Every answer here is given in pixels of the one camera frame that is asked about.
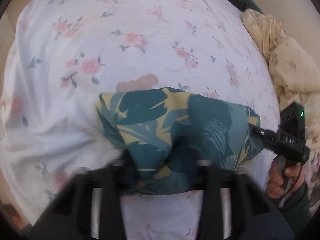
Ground cream yellow duvet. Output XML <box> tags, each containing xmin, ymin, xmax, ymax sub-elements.
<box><xmin>241</xmin><ymin>9</ymin><xmax>319</xmax><ymax>147</ymax></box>

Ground teal yellow leaf-print shorts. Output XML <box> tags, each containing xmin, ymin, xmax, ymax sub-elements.
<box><xmin>97</xmin><ymin>87</ymin><xmax>262</xmax><ymax>195</ymax></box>

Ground dark green right sleeve forearm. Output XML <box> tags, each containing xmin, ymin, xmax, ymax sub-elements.
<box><xmin>279</xmin><ymin>183</ymin><xmax>312</xmax><ymax>235</ymax></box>

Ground person's right hand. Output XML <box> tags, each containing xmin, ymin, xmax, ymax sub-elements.
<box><xmin>266</xmin><ymin>159</ymin><xmax>305</xmax><ymax>199</ymax></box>

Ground white floral bed sheet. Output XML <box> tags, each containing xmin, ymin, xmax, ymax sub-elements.
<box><xmin>1</xmin><ymin>0</ymin><xmax>279</xmax><ymax>224</ymax></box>

